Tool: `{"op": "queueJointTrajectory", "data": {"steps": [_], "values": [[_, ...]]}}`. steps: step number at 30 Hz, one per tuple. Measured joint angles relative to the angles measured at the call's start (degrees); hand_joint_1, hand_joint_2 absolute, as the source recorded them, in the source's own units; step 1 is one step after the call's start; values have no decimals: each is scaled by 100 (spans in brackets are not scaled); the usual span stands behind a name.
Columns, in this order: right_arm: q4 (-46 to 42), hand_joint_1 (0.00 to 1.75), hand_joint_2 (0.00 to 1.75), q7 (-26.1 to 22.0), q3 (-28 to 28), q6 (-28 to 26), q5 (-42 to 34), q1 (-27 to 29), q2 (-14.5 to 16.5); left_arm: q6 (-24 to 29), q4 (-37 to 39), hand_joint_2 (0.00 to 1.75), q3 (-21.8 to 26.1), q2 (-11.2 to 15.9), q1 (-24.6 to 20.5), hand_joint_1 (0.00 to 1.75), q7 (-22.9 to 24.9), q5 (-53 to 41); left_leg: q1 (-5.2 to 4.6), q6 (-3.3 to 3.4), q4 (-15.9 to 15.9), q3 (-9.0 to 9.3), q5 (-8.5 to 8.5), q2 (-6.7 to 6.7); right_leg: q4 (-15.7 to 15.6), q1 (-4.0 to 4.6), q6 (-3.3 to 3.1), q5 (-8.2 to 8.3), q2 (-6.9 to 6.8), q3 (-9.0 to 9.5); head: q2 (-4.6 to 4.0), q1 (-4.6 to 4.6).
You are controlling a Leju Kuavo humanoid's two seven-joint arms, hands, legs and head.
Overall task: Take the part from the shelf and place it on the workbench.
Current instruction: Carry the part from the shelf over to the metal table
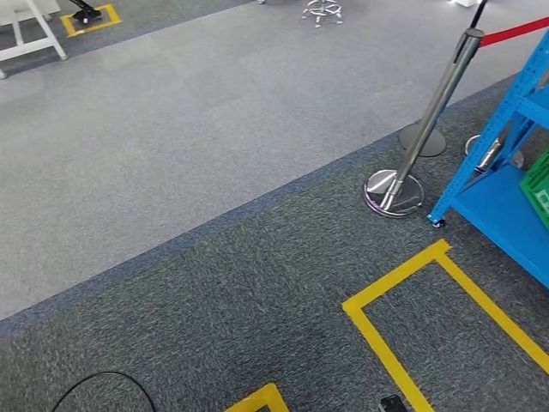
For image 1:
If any black floor cable loop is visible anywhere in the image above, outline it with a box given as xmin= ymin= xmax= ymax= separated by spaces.
xmin=51 ymin=371 xmax=158 ymax=412

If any black robot body part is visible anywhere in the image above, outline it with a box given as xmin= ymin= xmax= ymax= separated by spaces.
xmin=377 ymin=394 xmax=409 ymax=412

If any black round stool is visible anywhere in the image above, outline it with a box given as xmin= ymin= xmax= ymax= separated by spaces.
xmin=300 ymin=0 xmax=344 ymax=29

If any chrome stanchion behind shelf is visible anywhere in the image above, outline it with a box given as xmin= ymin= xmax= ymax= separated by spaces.
xmin=464 ymin=132 xmax=526 ymax=175

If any black stand base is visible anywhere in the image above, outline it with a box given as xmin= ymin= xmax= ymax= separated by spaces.
xmin=68 ymin=0 xmax=103 ymax=26

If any chrome stanchion post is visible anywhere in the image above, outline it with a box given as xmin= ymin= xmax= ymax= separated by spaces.
xmin=363 ymin=27 xmax=486 ymax=218

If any white table frame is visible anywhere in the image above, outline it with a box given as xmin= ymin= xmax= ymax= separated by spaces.
xmin=0 ymin=0 xmax=69 ymax=81

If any dark grey stanchion base disc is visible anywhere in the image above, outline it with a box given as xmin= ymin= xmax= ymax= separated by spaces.
xmin=397 ymin=119 xmax=448 ymax=159

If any green plastic crate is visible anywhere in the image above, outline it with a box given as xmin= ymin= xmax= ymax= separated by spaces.
xmin=518 ymin=148 xmax=549 ymax=232

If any red barrier belt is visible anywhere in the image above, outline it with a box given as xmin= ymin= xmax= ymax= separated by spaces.
xmin=478 ymin=16 xmax=549 ymax=49

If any blue metal shelf rack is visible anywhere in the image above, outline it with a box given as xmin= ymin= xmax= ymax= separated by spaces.
xmin=427 ymin=28 xmax=549 ymax=291

